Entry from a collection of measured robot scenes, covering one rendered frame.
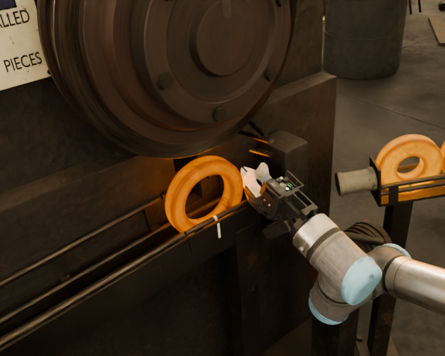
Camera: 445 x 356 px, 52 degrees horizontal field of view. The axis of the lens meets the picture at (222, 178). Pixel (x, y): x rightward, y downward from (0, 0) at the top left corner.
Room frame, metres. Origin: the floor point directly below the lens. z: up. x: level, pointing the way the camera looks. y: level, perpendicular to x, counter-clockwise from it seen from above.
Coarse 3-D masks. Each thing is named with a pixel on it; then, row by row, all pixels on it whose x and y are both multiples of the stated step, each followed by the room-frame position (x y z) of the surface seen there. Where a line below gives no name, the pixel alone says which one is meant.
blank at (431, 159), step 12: (396, 144) 0.93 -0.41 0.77; (408, 144) 0.92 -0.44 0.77; (420, 144) 0.92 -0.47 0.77; (432, 144) 0.92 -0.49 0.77; (384, 156) 0.92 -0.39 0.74; (396, 156) 0.92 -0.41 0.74; (408, 156) 0.92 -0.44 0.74; (420, 156) 0.92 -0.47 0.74; (432, 156) 0.92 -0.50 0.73; (384, 168) 0.92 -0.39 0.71; (396, 168) 0.92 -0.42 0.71; (420, 168) 0.93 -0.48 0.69; (432, 168) 0.92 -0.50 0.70; (384, 180) 0.92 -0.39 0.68; (396, 180) 0.92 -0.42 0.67; (408, 192) 0.92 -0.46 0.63
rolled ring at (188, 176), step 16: (192, 160) 0.82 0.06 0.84; (208, 160) 0.81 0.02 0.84; (224, 160) 0.83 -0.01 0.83; (176, 176) 0.80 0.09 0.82; (192, 176) 0.78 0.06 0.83; (224, 176) 0.83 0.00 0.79; (240, 176) 0.85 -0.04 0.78; (176, 192) 0.77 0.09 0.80; (224, 192) 0.86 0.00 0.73; (240, 192) 0.85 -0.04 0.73; (176, 208) 0.76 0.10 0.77; (224, 208) 0.83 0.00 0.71; (176, 224) 0.76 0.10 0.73; (192, 224) 0.78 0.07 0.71
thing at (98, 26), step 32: (96, 0) 0.68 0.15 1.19; (128, 0) 0.69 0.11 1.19; (96, 32) 0.68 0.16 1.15; (128, 32) 0.68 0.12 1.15; (96, 64) 0.67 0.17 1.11; (128, 64) 0.68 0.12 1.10; (128, 96) 0.68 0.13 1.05; (160, 128) 0.72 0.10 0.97; (192, 128) 0.73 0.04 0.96; (224, 128) 0.79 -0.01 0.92
